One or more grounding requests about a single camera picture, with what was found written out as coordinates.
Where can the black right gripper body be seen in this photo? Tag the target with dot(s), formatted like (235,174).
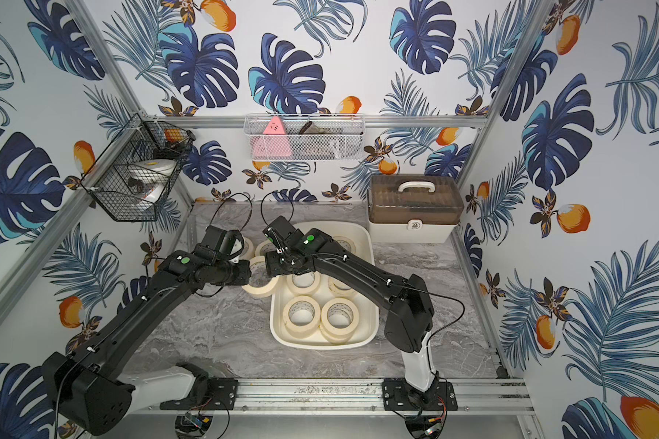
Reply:
(278,263)

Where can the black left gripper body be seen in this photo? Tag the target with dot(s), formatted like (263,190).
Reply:
(241,273)

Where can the cream tape roll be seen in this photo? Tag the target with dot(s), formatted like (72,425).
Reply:
(301,316)
(339,320)
(249,250)
(260,284)
(339,289)
(304,284)
(346,243)

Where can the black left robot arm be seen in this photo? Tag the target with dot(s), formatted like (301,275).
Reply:
(84,385)

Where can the white plastic storage tray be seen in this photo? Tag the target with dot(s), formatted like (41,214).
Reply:
(365,332)

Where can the brown lidded storage case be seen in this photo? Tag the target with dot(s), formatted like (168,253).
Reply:
(413,208)

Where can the white object in black basket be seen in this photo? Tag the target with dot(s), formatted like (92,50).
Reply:
(147,180)

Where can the pink triangle in basket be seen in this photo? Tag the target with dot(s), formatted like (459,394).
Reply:
(273,143)

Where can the white mesh wall basket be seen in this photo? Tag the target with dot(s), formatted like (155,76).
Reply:
(315,137)

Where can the black wire basket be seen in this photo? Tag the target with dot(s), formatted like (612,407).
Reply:
(138,140)

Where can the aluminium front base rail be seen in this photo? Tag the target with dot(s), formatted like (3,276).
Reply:
(355,397)

